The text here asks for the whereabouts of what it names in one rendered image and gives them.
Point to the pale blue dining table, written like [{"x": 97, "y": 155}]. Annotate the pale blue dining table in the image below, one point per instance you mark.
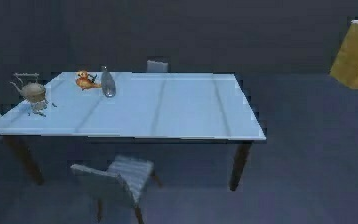
[{"x": 173, "y": 110}]

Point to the clear glass bottle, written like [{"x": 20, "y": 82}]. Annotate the clear glass bottle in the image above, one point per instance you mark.
[{"x": 108, "y": 84}]

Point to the orange fruit pile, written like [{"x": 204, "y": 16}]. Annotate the orange fruit pile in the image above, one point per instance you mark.
[{"x": 85, "y": 81}]

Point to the tan metal kettle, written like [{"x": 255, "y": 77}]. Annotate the tan metal kettle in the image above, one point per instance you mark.
[{"x": 33, "y": 91}]

